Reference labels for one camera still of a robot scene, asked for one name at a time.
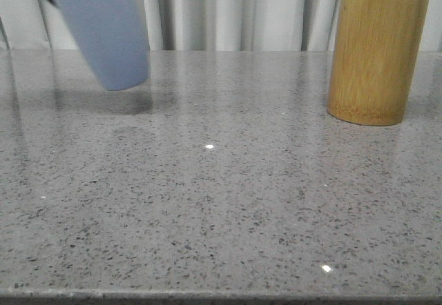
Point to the blue plastic cup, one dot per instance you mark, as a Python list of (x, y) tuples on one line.
[(112, 39)]

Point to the bamboo wooden cup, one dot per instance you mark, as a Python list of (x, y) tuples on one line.
[(375, 51)]

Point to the white curtain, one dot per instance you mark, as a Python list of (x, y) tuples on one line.
[(222, 25)]

